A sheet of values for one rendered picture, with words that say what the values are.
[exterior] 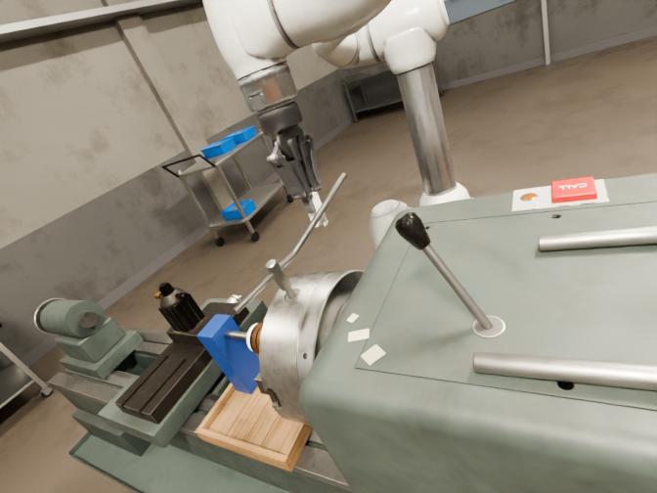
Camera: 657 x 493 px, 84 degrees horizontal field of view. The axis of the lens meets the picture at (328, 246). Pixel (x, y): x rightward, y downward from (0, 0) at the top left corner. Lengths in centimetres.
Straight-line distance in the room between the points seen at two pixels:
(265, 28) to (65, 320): 129
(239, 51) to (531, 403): 59
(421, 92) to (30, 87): 435
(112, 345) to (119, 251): 333
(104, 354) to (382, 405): 138
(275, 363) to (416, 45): 85
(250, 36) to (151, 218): 458
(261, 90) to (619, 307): 56
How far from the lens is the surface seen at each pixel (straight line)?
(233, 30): 64
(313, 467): 92
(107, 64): 533
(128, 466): 181
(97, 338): 168
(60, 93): 504
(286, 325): 67
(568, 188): 73
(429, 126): 114
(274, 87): 64
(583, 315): 50
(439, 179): 118
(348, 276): 71
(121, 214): 499
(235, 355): 103
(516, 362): 42
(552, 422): 41
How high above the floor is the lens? 160
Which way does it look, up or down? 27 degrees down
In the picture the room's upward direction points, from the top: 23 degrees counter-clockwise
